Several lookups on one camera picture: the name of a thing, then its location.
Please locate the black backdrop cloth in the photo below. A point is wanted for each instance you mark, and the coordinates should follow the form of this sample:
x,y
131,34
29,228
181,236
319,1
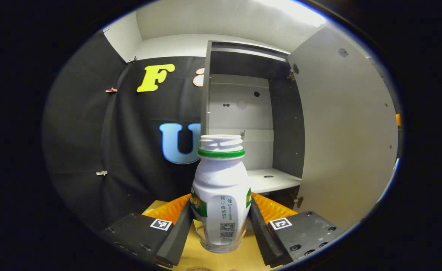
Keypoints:
x,y
85,131

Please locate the dark grey cabinet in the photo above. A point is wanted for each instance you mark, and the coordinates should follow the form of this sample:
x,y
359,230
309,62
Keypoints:
x,y
239,113

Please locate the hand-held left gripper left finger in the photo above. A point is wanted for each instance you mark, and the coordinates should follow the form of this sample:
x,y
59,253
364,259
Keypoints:
x,y
181,233

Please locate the white bottle with green label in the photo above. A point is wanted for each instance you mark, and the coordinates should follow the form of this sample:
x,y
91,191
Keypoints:
x,y
220,188

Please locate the beige cabinet door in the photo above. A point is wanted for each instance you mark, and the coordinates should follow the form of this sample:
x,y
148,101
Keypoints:
x,y
341,131

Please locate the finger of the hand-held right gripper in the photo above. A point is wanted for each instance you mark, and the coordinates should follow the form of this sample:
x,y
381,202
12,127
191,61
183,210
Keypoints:
x,y
398,119

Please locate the red clip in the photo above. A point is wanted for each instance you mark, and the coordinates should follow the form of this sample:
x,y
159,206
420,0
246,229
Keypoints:
x,y
111,90

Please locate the white clip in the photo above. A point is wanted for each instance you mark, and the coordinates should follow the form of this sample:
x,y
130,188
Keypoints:
x,y
101,173

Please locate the black clip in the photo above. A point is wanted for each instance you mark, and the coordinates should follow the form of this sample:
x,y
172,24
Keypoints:
x,y
132,60
104,32

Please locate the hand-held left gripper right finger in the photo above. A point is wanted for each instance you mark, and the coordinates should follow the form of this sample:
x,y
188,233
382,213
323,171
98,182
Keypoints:
x,y
262,233

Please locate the round brown coaster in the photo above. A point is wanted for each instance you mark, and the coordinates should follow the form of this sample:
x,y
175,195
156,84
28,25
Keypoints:
x,y
199,269

